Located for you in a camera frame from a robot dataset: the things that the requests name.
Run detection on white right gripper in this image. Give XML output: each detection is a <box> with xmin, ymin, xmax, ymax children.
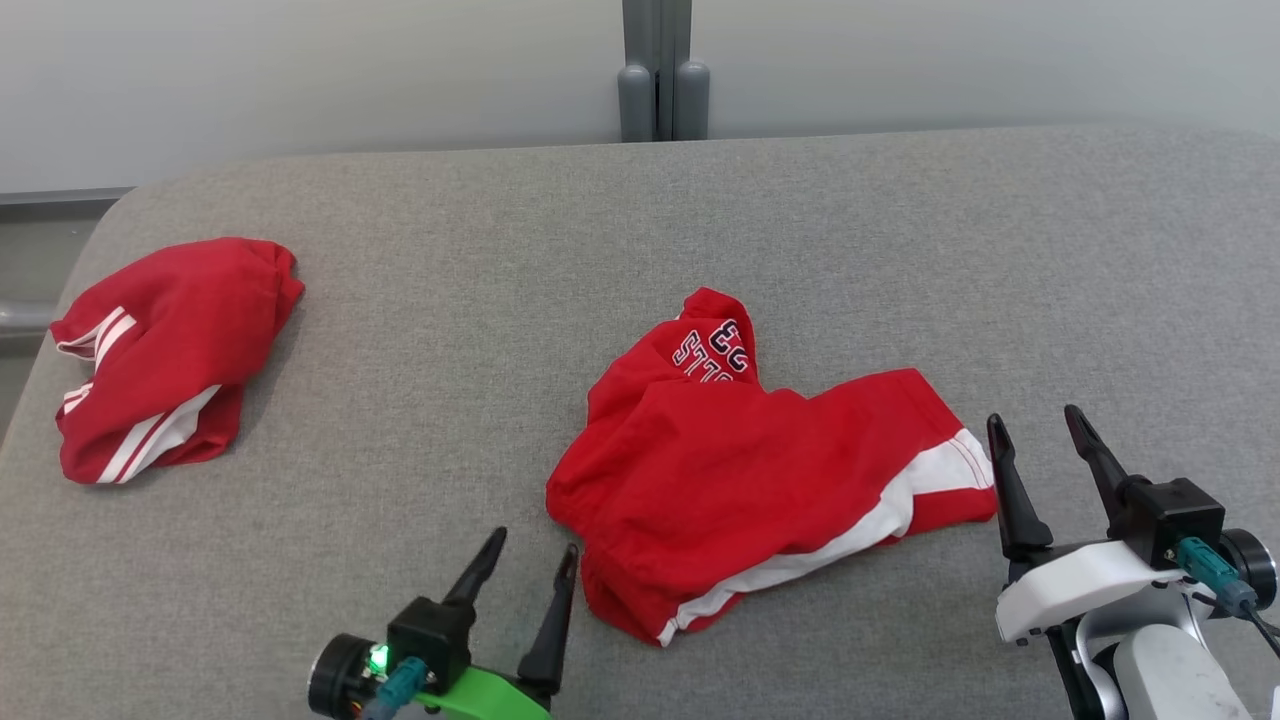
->
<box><xmin>986</xmin><ymin>404</ymin><xmax>1191</xmax><ymax>647</ymax></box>

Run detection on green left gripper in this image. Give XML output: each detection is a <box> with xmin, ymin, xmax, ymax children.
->
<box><xmin>415</xmin><ymin>527</ymin><xmax>581</xmax><ymax>720</ymax></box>

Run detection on red jersey with number 23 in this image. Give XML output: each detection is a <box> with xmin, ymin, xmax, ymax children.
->
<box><xmin>545</xmin><ymin>287</ymin><xmax>1001</xmax><ymax>648</ymax></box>

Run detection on red shorts with white stripes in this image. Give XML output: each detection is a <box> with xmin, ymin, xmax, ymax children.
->
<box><xmin>50</xmin><ymin>237</ymin><xmax>306</xmax><ymax>486</ymax></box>

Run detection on grey double partition post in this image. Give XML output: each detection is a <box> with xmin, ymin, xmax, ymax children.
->
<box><xmin>617</xmin><ymin>0</ymin><xmax>711</xmax><ymax>143</ymax></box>

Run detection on grey wall bottom rail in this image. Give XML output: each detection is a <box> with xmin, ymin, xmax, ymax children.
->
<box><xmin>0</xmin><ymin>188</ymin><xmax>133</xmax><ymax>207</ymax></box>

